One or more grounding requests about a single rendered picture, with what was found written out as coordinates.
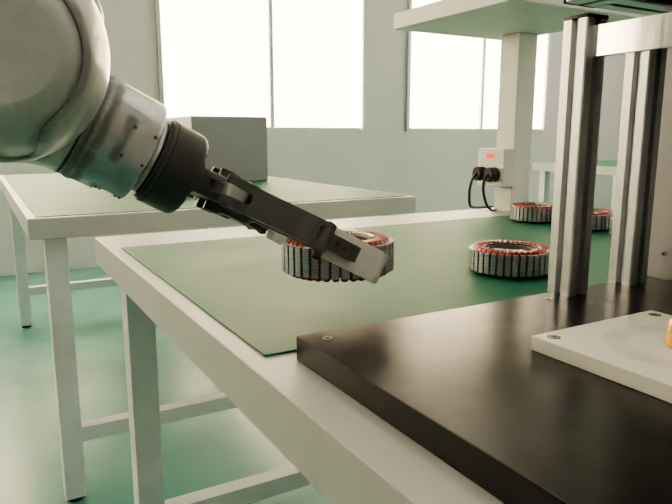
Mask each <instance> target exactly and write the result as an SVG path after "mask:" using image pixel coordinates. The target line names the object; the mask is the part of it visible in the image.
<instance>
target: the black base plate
mask: <svg viewBox="0 0 672 504"><path fill-rule="evenodd" d="M621 283H622V282H616V283H615V282H608V283H602V284H596V285H590V286H588V288H587V294H583V295H580V294H576V296H572V297H567V296H563V295H560V292H558V293H552V292H550V293H544V294H538V295H532V296H526V297H521V298H515V299H509V300H503V301H497V302H491V303H486V304H480V305H474V306H468V307H462V308H457V309H451V310H445V311H439V312H433V313H427V314H422V315H416V316H410V317H404V318H398V319H393V320H387V321H381V322H375V323H369V324H364V325H358V326H352V327H346V328H340V329H334V330H329V331H323V332H317V333H311V334H305V335H300V336H297V337H296V346H297V360H298V361H299V362H300V363H302V364H303V365H305V366H306V367H308V368H309V369H311V370H312V371H313V372H315V373H316V374H318V375H319V376H321V377H322V378H324V379H325V380H326V381H328V382H329V383H331V384H332V385H334V386H335V387H337V388H338V389H339V390H341V391H342V392H344V393H345V394H347V395H348V396H350V397H351V398H353V399H354V400H355V401H357V402H358V403H360V404H361V405H363V406H364V407H366V408H367V409H368V410H370V411H371V412H373V413H374V414H376V415H377V416H379V417H380V418H381V419H383V420H384V421H386V422H387V423H389V424H390V425H392V426H393V427H394V428H396V429H397V430H399V431H400V432H402V433H403V434H405V435H406V436H407V437H409V438H410V439H412V440H413V441H415V442H416V443H418V444H419V445H421V446H422V447H423V448H425V449H426V450H428V451H429V452H431V453H432V454H434V455H435V456H436V457H438V458H439V459H441V460H442V461H444V462H445V463H447V464H448V465H449V466H451V467H452V468H454V469H455V470H457V471H458V472H460V473H461V474H462V475H464V476H465V477H467V478H468V479H470V480H471V481H473V482H474V483H476V484H477V485H478V486H480V487H481V488H483V489H484V490H486V491H487V492H489V493H490V494H491V495H493V496H494V497H496V498H497V499H499V500H500V501H502V502H503V503H504V504H672V403H669V402H667V401H664V400H661V399H659V398H656V397H654V396H651V395H648V394H646V393H643V392H641V391H638V390H635V389H633V388H630V387H628V386H625V385H622V384H620V383H617V382H615V381H612V380H609V379H607V378H604V377H601V376H599V375H596V374H594V373H591V372H588V371H586V370H583V369H581V368H578V367H575V366H573V365H570V364H568V363H565V362H562V361H560V360H557V359H554V358H552V357H549V356H547V355H544V354H541V353H539V352H536V351H534V350H531V341H532V336H533V335H538V334H542V333H547V332H552V331H556V330H561V329H566V328H570V327H575V326H579V325H584V324H589V323H593V322H598V321H603V320H607V319H612V318H617V317H621V316H626V315H631V314H635V313H640V312H645V311H649V310H653V311H657V312H661V313H664V314H668V315H672V281H669V280H664V279H659V278H655V277H650V276H647V278H646V283H644V284H639V283H636V285H632V286H628V285H624V284H621Z"/></svg>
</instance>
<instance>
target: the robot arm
mask: <svg viewBox="0 0 672 504"><path fill-rule="evenodd" d="M166 119H167V109H166V107H165V106H164V105H163V104H162V103H160V102H158V101H156V100H155V99H153V98H151V97H149V96H147V95H146V94H144V93H142V92H140V91H139V90H137V89H135V88H133V87H131V86H130V85H128V84H126V83H124V82H122V81H121V80H120V78H118V77H116V76H114V75H113V76H112V75H110V49H109V42H108V37H107V33H106V29H105V26H104V15H103V11H102V8H101V5H100V2H99V0H0V163H29V164H34V165H38V166H41V167H45V168H47V169H50V170H52V171H55V172H58V173H60V174H62V176H63V177H66V178H68V179H73V180H75V181H77V182H79V183H82V184H84V185H86V186H88V187H90V188H93V187H94V188H97V189H99V190H101V189H103V190H105V191H107V192H109V193H111V194H113V195H112V196H114V197H116V196H117V198H118V199H121V198H124V197H125V196H126V195H127V194H128V193H129V192H130V191H131V193H132V195H133V197H134V199H136V200H138V201H140V202H142V203H144V204H147V205H149V206H151V207H153V208H155V209H157V210H159V211H161V212H164V213H172V212H174V211H176V210H177V209H178V208H180V207H181V205H182V204H183V203H184V202H185V201H186V197H190V198H192V199H194V200H196V201H197V202H196V204H195V206H196V207H198V208H200V209H202V210H205V211H207V212H209V213H214V214H216V215H219V216H221V217H224V218H226V219H232V220H234V221H236V222H238V223H240V224H242V225H244V226H246V227H247V229H249V230H251V229H252V230H256V231H257V232H258V233H259V234H266V232H267V231H268V232H267V234H266V238H267V239H269V240H272V241H274V242H276V243H278V244H280V245H281V242H282V240H283V239H286V238H289V239H292V240H294V241H296V242H298V243H300V244H303V245H305V246H307V247H309V248H311V249H312V250H313V251H314V253H313V255H312V258H313V259H315V260H317V261H319V259H320V257H321V258H323V259H325V260H327V261H329V262H331V263H333V264H335V265H337V266H339V267H341V268H343V269H345V270H347V271H349V272H351V273H353V274H355V275H357V276H359V277H361V278H363V279H365V280H367V281H369V282H371V283H374V284H375V283H377V281H378V279H379V277H380V275H381V273H382V270H383V268H384V266H385V264H386V262H387V259H388V257H389V256H388V254H386V253H384V252H383V251H381V250H379V249H377V248H375V247H373V246H371V245H369V244H368V243H366V242H364V241H362V240H360V239H358V238H356V237H354V236H353V235H351V234H349V233H347V232H345V231H343V230H341V229H339V228H337V226H336V225H335V224H334V223H333V222H331V221H326V220H324V219H322V218H320V217H318V216H316V215H314V214H312V213H309V212H307V211H305V210H303V209H301V208H299V207H297V206H295V205H293V204H291V203H289V202H287V201H285V200H283V199H281V198H278V197H276V196H274V195H272V194H270V193H268V192H266V191H264V190H262V189H261V188H260V187H258V186H256V185H254V184H251V183H249V182H247V181H245V180H243V179H241V178H240V176H238V175H236V174H235V173H234V172H232V171H229V170H227V169H225V168H221V170H220V169H218V168H215V167H213V169H212V170H209V169H207V168H206V167H205V158H206V157H207V155H208V142H207V139H206V138H205V137H204V136H202V135H201V134H199V133H197V132H195V131H193V130H192V129H190V128H188V127H186V126H184V125H182V124H181V123H179V122H177V121H175V120H172V121H167V122H166Z"/></svg>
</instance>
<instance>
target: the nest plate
mask: <svg viewBox="0 0 672 504"><path fill-rule="evenodd" d="M671 317H672V315H668V314H664V313H661V312H657V311H653V310H649V311H645V312H640V313H635V314H631V315H626V316H621V317H617V318H612V319H607V320H603V321H598V322H593V323H589V324H584V325H579V326H575V327H570V328H566V329H561V330H556V331H552V332H547V333H542V334H538V335H533V336H532V341H531V350H534V351H536V352H539V353H541V354H544V355H547V356H549V357H552V358H554V359H557V360H560V361H562V362H565V363H568V364H570V365H573V366H575V367H578V368H581V369H583V370H586V371H588V372H591V373H594V374H596V375H599V376H601V377H604V378H607V379H609V380H612V381H615V382H617V383H620V384H622V385H625V386H628V387H630V388H633V389H635V390H638V391H641V392H643V393H646V394H648V395H651V396H654V397H656V398H659V399H661V400H664V401H667V402H669V403H672V349H670V348H668V347H667V346H666V339H667V329H668V320H669V319H670V318H671Z"/></svg>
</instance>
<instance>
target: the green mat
mask: <svg viewBox="0 0 672 504"><path fill-rule="evenodd" d="M509 217H510V215H504V216H492V217H480V218H468V219H456V220H444V221H432V222H420V223H408V224H396V225H384V226H372V227H360V228H348V230H350V231H352V230H357V231H359V230H364V231H371V232H373V231H375V232H380V233H384V234H386V235H387V236H388V237H390V238H392V239H393V240H394V269H393V270H392V271H391V272H389V273H387V274H386V275H384V276H382V277H379V279H378V281H377V283H375V284H374V283H371V282H369V281H367V280H364V281H359V280H357V281H355V282H352V281H350V280H348V281H347V282H342V281H341V278H340V280H339V282H333V281H332V279H331V281H330V282H324V281H323V280H322V281H320V282H317V281H315V280H314V281H308V280H302V279H297V278H295V277H292V276H291V275H289V274H287V273H285V272H284V271H283V270H282V246H281V245H280V244H278V243H276V242H274V241H272V240H269V239H267V238H266V235H265V236H253V237H241V238H229V239H217V240H205V241H193V242H181V243H169V244H157V245H145V246H133V247H122V248H121V249H123V250H124V251H125V252H127V253H128V254H129V255H131V256H132V257H133V258H135V259H136V260H137V261H139V262H140V263H141V264H143V265H144V266H145V267H146V268H148V269H149V270H150V271H152V272H153V273H154V274H156V275H157V276H158V277H160V278H161V279H162V280H164V281H165V282H166V283H168V284H169V285H170V286H172V287H173V288H174V289H176V290H177V291H178V292H180V293H181V294H182V295H184V296H185V297H186V298H187V299H189V300H190V301H191V302H193V303H194V304H195V305H197V306H198V307H199V308H201V309H202V310H203V311H205V312H206V313H207V314H209V315H210V316H211V317H213V318H214V319H215V320H217V321H218V322H219V323H221V324H222V325H223V326H225V327H226V328H227V329H229V330H230V331H231V332H232V333H234V334H235V335H236V336H238V337H239V338H240V339H242V340H243V341H244V342H246V343H247V344H248V345H250V346H251V347H252V348H254V349H255V350H256V351H258V352H259V353H260V354H262V355H263V356H264V357H268V356H274V355H279V354H285V353H290V352H295V351H297V346H296V337H297V336H300V335H305V334H311V333H317V332H323V331H329V330H334V329H340V328H346V327H352V326H358V325H364V324H369V323H375V322H381V321H387V320H393V319H398V318H404V317H410V316H416V315H422V314H427V313H433V312H439V311H445V310H451V309H457V308H462V307H468V306H474V305H480V304H486V303H491V302H497V301H503V300H509V299H515V298H521V297H526V296H532V295H538V294H544V293H550V292H548V291H547V287H548V274H547V275H545V276H543V277H539V278H533V279H531V278H529V279H525V278H523V279H519V278H516V279H512V278H511V276H510V278H509V279H506V278H505V276H504V277H503V278H499V277H492V276H490V277H489V276H487V275H482V274H478V273H476V272H474V271H473V270H471V269H470V268H469V267H468V264H469V246H470V245H473V244H474V243H476V242H480V241H484V240H487V241H488V240H500V239H501V240H503V241H504V240H509V243H510V240H514V241H515V242H516V241H517V240H520V241H526V242H528V241H530V242H536V243H541V244H544V245H547V246H548V247H549V248H550V240H551V224H552V223H547V224H545V223H544V224H542V223H539V224H538V223H537V221H536V223H535V224H534V223H533V222H532V223H525V222H524V223H523V222H517V221H513V220H512V219H510V218H509ZM609 231H610V230H608V231H597V232H596V231H593V232H592V234H591V248H590V261H589V274H588V286H590V285H596V284H602V283H608V282H611V281H608V273H609V261H610V248H611V236H612V234H610V233H609Z"/></svg>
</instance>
